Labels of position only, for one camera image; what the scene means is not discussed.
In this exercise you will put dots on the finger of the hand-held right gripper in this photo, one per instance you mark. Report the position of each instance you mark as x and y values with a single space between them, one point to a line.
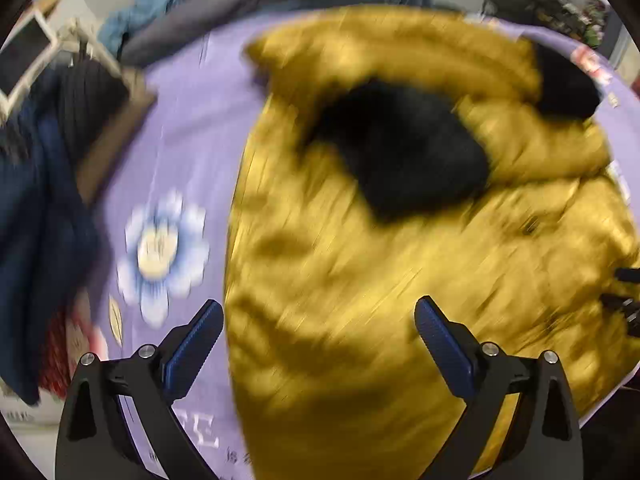
629 275
625 310

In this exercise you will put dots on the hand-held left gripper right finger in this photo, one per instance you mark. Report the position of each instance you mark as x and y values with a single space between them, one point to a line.
447 350

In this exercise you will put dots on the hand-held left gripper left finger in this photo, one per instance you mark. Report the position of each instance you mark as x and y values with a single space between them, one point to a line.
192 347

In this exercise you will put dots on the gold jacket with black fur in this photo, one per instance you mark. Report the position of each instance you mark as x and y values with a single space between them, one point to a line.
400 285

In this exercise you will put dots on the red patterned cloth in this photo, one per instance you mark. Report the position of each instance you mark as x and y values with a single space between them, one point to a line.
62 355

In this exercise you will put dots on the navy blue garment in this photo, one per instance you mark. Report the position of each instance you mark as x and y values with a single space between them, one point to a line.
40 240

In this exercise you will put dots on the purple floral bed sheet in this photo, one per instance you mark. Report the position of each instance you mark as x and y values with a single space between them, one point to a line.
190 150

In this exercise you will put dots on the black ribbed garment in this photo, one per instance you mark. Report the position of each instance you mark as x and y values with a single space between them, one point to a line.
92 105

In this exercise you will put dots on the white device stand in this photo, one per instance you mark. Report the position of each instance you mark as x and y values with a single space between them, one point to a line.
85 42

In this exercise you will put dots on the teal blue cloth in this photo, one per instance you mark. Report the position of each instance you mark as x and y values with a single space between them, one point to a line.
145 10

